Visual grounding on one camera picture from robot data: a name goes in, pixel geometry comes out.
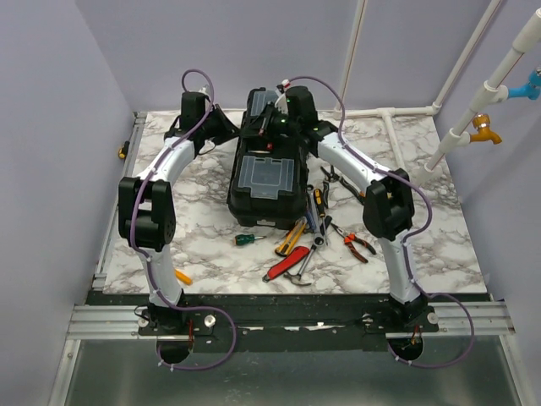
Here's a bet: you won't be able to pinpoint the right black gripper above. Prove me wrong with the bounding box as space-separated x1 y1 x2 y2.
239 104 298 146

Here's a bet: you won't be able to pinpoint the black plastic toolbox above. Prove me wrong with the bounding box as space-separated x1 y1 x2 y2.
227 87 308 230

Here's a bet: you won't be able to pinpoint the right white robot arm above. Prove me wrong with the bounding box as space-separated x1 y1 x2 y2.
241 86 426 332

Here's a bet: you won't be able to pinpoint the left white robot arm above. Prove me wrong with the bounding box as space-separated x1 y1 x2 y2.
117 85 240 334

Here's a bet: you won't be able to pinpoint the green stubby screwdriver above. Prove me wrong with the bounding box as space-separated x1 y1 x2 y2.
234 233 265 246

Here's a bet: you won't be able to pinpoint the yellow utility knife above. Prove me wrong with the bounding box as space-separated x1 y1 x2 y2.
275 217 307 257

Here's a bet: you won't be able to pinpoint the ratchet wrench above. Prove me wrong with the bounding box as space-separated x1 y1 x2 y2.
314 216 332 247

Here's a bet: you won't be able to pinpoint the orange black pliers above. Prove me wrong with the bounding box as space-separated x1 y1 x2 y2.
331 222 377 264

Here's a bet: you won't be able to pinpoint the steel claw hammer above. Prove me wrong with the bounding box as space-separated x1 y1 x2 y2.
284 250 314 287

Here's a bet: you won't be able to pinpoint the orange pipe tap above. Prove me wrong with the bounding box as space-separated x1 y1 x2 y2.
470 113 502 145

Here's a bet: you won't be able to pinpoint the blue pipe fitting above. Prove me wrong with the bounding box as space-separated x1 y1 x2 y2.
507 66 541 101

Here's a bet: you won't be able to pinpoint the black yellow wire stripper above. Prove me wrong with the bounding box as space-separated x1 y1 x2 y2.
320 166 364 208

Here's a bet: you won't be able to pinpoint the blue clear-handled screwdriver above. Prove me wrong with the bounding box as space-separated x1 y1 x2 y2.
306 203 318 233

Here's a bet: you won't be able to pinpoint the orange handled screwdriver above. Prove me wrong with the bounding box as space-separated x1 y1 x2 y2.
175 269 193 286

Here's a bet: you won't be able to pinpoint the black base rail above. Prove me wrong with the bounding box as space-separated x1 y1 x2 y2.
84 292 494 353

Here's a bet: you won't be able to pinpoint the white pvc pipe frame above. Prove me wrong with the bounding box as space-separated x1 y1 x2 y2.
333 1 540 186

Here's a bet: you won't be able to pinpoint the aluminium frame rail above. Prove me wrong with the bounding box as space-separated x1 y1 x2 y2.
67 302 516 341

